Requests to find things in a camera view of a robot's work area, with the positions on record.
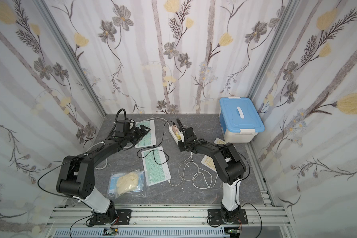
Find pink charger plug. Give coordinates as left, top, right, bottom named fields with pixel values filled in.
left=172, top=126, right=179, bottom=133

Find white power strip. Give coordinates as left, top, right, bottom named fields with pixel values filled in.
left=169, top=125, right=184, bottom=144

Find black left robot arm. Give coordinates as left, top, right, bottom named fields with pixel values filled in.
left=56, top=121, right=151, bottom=226

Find bagged blue masks and gloves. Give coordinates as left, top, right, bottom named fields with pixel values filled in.
left=107, top=170, right=149, bottom=199

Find blue lid storage box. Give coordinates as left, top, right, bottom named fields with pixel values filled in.
left=219, top=97, right=265, bottom=143

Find far green wireless keyboard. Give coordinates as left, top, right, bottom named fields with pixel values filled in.
left=135, top=120, right=157, bottom=148

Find green wireless keyboard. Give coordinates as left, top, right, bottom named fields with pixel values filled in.
left=141, top=146, right=171, bottom=186
left=135, top=120, right=157, bottom=148

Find near green wireless keyboard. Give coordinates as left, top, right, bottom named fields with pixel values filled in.
left=141, top=146, right=171, bottom=186

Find yellow wireless keyboard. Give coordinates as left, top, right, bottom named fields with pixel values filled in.
left=201, top=138, right=226, bottom=172

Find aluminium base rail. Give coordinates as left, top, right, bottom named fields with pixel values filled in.
left=42, top=204, right=296, bottom=238

